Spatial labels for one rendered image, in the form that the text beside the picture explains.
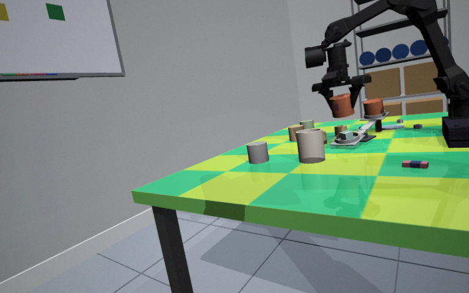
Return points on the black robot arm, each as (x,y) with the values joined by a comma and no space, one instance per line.
(451,80)

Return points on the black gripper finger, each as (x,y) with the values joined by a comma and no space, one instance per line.
(327,94)
(354,94)

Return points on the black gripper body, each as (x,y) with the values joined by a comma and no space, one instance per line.
(355,81)

